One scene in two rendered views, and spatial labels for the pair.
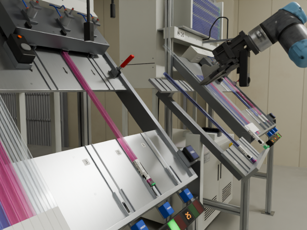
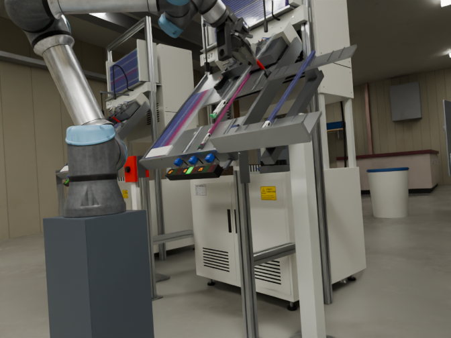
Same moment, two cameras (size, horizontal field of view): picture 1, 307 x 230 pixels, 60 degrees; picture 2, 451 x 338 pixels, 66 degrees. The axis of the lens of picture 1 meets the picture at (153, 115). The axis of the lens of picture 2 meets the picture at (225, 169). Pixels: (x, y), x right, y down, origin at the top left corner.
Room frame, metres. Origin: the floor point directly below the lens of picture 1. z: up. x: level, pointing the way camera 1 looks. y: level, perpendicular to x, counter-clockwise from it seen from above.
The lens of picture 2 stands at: (1.14, -1.40, 0.63)
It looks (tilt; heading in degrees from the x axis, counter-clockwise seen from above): 1 degrees up; 105
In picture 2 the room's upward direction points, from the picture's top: 4 degrees counter-clockwise
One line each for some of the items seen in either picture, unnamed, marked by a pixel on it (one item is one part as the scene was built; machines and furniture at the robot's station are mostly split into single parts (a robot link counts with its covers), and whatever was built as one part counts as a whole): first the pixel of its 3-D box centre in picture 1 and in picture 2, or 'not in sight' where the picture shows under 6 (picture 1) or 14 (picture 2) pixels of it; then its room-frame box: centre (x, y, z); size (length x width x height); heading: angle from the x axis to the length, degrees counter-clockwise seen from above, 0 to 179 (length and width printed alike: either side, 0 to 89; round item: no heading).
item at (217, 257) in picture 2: not in sight; (276, 227); (0.88, 0.59, 0.31); 0.70 x 0.65 x 0.62; 146
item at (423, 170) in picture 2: not in sight; (391, 172); (2.74, 7.42, 0.42); 2.32 x 1.80 x 0.84; 70
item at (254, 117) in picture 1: (202, 134); not in sight; (2.00, -0.38, 0.65); 1.01 x 0.73 x 1.29; 56
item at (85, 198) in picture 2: not in sight; (94, 194); (0.58, -0.62, 0.60); 0.15 x 0.15 x 0.10
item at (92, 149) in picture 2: not in sight; (92, 149); (0.57, -0.61, 0.72); 0.13 x 0.12 x 0.14; 111
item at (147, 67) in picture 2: not in sight; (145, 143); (-0.32, 1.40, 0.95); 1.33 x 0.82 x 1.90; 56
